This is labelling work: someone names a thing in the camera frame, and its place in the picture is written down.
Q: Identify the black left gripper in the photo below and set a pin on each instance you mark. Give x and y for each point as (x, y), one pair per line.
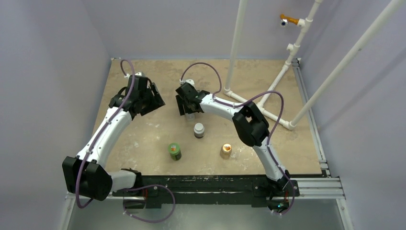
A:
(156, 102)

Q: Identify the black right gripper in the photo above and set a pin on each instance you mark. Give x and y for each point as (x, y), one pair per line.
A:
(184, 103)

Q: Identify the white capped dark pill bottle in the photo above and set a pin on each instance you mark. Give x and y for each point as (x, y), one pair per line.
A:
(198, 130)

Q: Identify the clear plastic pill organizer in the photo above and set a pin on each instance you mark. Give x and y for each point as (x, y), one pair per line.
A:
(190, 117)

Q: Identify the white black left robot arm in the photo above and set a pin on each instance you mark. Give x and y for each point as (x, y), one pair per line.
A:
(85, 173)

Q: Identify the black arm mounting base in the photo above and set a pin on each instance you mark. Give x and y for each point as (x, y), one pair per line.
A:
(253, 190)

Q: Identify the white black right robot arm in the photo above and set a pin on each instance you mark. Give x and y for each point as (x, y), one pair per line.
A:
(251, 126)

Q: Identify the green pill bottle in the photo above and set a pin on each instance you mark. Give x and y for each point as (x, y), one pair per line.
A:
(174, 151)

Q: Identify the amber pill bottle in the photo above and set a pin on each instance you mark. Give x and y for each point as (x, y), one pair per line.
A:
(226, 151)

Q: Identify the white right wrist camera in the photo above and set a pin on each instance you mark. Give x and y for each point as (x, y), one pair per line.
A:
(189, 81)

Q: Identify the white PVC pipe frame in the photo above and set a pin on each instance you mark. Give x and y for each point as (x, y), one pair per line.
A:
(304, 25)

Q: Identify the aluminium extrusion frame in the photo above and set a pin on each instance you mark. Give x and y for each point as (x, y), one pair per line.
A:
(323, 187)

